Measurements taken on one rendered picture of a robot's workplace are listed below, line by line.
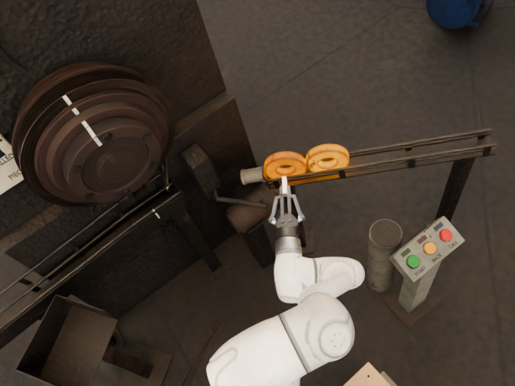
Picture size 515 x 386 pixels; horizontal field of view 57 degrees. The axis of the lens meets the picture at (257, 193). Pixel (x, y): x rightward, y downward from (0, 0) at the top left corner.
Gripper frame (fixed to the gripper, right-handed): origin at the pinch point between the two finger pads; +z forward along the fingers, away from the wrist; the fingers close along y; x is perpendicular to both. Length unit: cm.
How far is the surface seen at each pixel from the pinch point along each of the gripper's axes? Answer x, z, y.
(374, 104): -79, 85, 47
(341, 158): 2.6, 7.6, 20.9
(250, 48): -84, 144, -25
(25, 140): 59, -8, -61
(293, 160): 4.4, 7.8, 3.9
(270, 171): -1.1, 7.3, -4.9
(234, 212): -18.0, -0.5, -22.6
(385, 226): -18.4, -11.6, 35.1
